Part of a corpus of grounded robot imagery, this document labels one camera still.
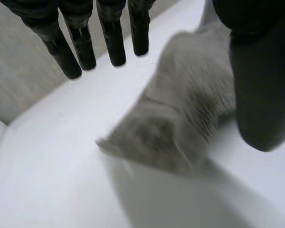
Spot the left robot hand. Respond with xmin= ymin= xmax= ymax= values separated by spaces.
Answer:
xmin=0 ymin=0 xmax=285 ymax=152

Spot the grey towel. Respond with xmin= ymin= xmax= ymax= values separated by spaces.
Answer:
xmin=95 ymin=0 xmax=238 ymax=178

